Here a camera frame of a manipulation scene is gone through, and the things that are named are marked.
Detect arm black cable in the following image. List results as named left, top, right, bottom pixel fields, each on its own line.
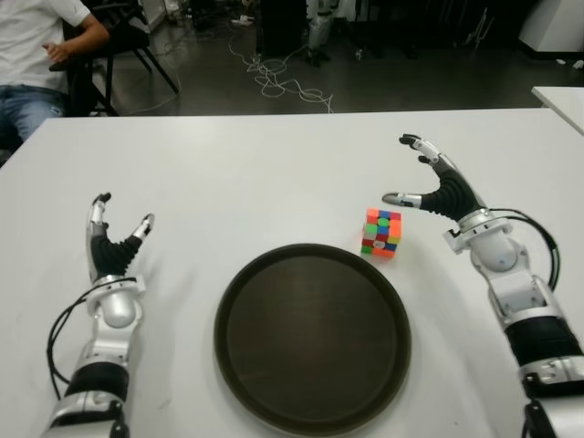
left=45, top=278, right=138, bottom=402
left=490, top=207, right=562, bottom=292

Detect white framed glass cabinet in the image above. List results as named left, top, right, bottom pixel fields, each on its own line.
left=139, top=0, right=168, bottom=31

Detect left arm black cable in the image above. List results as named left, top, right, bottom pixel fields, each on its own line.
left=45, top=278, right=138, bottom=402

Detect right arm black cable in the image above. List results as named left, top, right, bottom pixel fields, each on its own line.
left=490, top=207, right=562, bottom=292

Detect tangled white floor cable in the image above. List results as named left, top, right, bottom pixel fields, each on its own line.
left=227, top=34, right=334, bottom=113

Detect white cabinet with black base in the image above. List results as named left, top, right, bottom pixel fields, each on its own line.
left=517, top=0, right=584, bottom=60

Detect dark brown round plate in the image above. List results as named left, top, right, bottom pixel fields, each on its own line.
left=213, top=243, right=412, bottom=424

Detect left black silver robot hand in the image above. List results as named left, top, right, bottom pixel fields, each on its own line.
left=85, top=192, right=156, bottom=287

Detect seated person in white shirt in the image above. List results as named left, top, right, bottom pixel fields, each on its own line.
left=0, top=0, right=111, bottom=142

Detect white side table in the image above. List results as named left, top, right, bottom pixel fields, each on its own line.
left=531, top=85, right=584, bottom=136

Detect folded metal stand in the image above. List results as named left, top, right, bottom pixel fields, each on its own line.
left=464, top=8, right=496, bottom=47

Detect multicoloured Rubik's cube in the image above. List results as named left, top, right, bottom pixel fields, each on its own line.
left=359, top=207, right=404, bottom=260

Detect black chair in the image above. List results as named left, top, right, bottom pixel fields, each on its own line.
left=49, top=0, right=180, bottom=118

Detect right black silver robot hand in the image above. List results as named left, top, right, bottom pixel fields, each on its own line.
left=381, top=132, right=488, bottom=227

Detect silver humanoid robot legs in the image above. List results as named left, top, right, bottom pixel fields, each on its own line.
left=304, top=0, right=341, bottom=65

